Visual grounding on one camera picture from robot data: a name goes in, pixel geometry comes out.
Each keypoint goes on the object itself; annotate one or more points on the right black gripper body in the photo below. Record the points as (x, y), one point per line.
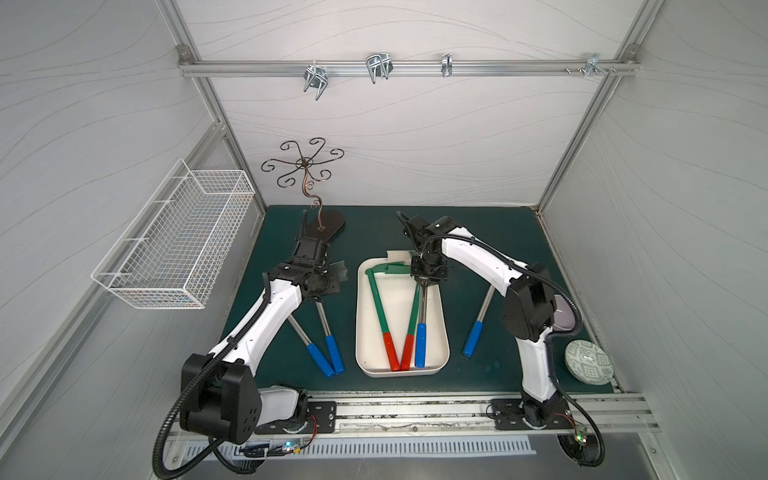
(428, 270)

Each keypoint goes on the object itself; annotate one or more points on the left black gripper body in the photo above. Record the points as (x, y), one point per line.
(312, 241)

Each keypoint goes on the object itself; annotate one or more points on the steel blue hoe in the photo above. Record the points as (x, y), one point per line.
(477, 327)
(420, 347)
(315, 353)
(332, 346)

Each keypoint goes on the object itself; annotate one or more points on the green red hoe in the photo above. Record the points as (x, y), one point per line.
(408, 348)
(371, 273)

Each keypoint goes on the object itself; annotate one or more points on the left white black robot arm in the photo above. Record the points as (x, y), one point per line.
(219, 395)

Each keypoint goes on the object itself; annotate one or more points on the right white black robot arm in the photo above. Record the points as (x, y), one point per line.
(536, 309)

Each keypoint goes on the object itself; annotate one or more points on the white plastic storage tray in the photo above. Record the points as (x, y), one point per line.
(397, 294)

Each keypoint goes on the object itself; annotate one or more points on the green table mat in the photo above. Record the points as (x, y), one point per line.
(369, 232)

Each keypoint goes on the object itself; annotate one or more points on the bronze scroll jewelry stand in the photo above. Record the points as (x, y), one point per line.
(308, 170)

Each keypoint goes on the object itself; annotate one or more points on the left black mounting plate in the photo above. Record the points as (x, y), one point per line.
(307, 417)

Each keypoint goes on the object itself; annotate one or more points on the black mounting plate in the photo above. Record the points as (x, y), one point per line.
(307, 417)
(516, 414)

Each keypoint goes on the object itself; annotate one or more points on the purple ceramic bowl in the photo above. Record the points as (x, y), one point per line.
(564, 319)

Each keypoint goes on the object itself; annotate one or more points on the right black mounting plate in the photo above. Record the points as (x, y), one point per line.
(516, 414)

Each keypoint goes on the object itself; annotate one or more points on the green patterned ceramic bowl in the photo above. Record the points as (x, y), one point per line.
(588, 363)

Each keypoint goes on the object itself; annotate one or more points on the left metal u-bolt clamp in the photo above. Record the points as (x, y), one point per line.
(315, 78)

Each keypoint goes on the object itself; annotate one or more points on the double metal u-bolt clamp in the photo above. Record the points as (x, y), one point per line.
(379, 66)

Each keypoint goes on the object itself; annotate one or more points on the small metal clamp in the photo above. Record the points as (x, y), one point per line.
(446, 65)

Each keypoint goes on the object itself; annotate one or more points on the right metal bolt clamp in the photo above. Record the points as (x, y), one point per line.
(592, 67)

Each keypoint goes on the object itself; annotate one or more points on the white wire basket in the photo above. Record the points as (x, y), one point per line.
(171, 253)

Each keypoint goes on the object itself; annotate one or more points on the white slotted cable duct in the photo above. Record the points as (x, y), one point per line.
(416, 447)

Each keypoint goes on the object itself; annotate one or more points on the horizontal aluminium rail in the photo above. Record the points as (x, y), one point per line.
(401, 68)

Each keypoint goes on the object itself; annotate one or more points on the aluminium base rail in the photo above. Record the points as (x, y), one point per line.
(422, 414)

